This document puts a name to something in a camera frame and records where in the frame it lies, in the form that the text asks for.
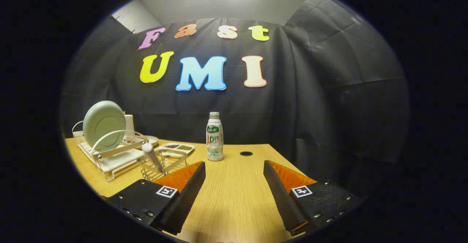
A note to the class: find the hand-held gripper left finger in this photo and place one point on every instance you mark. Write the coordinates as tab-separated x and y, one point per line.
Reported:
190	188

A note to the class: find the round white plate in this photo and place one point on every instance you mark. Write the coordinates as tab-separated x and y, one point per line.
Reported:
151	139

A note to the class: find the white divided dish with beans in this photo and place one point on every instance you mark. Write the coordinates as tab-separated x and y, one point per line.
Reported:
179	148

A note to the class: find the white plastic drink bottle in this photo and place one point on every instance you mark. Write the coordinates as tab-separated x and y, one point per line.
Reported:
215	140

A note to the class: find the pale green plate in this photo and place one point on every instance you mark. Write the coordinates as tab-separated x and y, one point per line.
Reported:
104	124

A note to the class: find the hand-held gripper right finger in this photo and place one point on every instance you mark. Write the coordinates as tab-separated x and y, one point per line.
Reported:
279	195

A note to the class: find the white toaster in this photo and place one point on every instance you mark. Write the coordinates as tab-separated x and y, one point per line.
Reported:
129	126

